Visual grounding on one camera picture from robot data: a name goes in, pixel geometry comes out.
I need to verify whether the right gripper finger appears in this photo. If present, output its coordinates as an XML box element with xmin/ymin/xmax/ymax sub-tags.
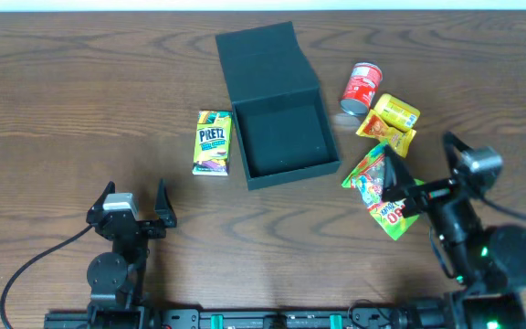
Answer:
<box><xmin>381</xmin><ymin>145</ymin><xmax>416</xmax><ymax>202</ymax></box>
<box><xmin>442</xmin><ymin>132</ymin><xmax>472</xmax><ymax>176</ymax></box>

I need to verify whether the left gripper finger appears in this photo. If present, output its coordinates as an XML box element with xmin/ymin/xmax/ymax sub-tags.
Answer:
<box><xmin>89</xmin><ymin>181</ymin><xmax>115</xmax><ymax>213</ymax></box>
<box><xmin>154</xmin><ymin>178</ymin><xmax>177</xmax><ymax>228</ymax></box>

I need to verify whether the green Haribo gummy bag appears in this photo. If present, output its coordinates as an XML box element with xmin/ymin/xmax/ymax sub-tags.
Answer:
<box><xmin>342</xmin><ymin>142</ymin><xmax>418</xmax><ymax>240</ymax></box>

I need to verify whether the yellow snack can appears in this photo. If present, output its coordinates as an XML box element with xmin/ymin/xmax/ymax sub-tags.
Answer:
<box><xmin>373</xmin><ymin>93</ymin><xmax>420</xmax><ymax>132</ymax></box>

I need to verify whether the red Pringles can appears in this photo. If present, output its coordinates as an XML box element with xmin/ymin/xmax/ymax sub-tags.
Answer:
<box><xmin>340</xmin><ymin>62</ymin><xmax>383</xmax><ymax>116</ymax></box>

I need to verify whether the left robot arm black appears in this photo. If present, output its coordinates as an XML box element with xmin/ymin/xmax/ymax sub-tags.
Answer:
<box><xmin>84</xmin><ymin>179</ymin><xmax>177</xmax><ymax>329</ymax></box>

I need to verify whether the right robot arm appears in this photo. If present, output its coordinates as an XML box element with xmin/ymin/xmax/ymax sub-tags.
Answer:
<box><xmin>382</xmin><ymin>132</ymin><xmax>526</xmax><ymax>328</ymax></box>

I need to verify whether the yellow orange snack packet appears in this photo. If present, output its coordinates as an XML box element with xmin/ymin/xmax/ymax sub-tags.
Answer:
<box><xmin>356</xmin><ymin>110</ymin><xmax>416</xmax><ymax>157</ymax></box>

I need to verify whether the Pretz snack box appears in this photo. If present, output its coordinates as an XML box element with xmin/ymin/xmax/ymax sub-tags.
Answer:
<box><xmin>192</xmin><ymin>111</ymin><xmax>232</xmax><ymax>176</ymax></box>

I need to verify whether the black open gift box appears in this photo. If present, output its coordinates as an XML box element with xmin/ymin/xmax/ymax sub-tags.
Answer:
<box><xmin>216</xmin><ymin>22</ymin><xmax>341</xmax><ymax>190</ymax></box>

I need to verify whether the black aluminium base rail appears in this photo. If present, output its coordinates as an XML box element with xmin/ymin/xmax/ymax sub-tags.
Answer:
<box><xmin>43</xmin><ymin>307</ymin><xmax>451</xmax><ymax>329</ymax></box>

